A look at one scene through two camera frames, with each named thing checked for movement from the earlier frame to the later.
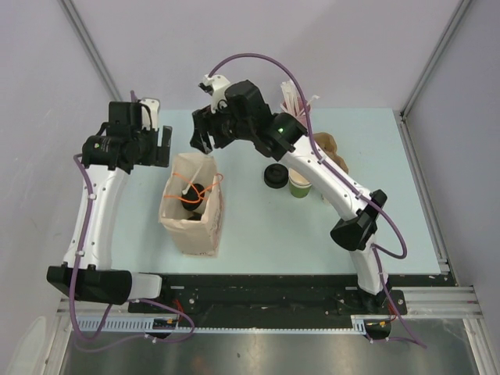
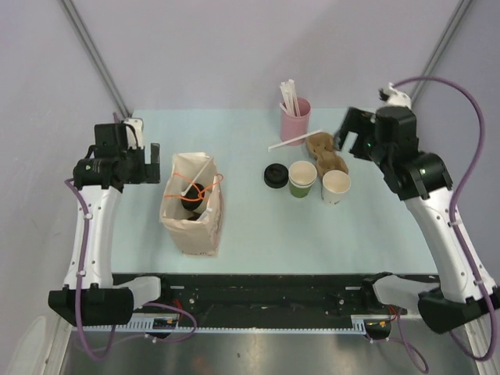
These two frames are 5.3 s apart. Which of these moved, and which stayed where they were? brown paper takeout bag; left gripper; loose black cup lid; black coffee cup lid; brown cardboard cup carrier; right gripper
Moved: left gripper; right gripper
Stayed: loose black cup lid; black coffee cup lid; brown cardboard cup carrier; brown paper takeout bag
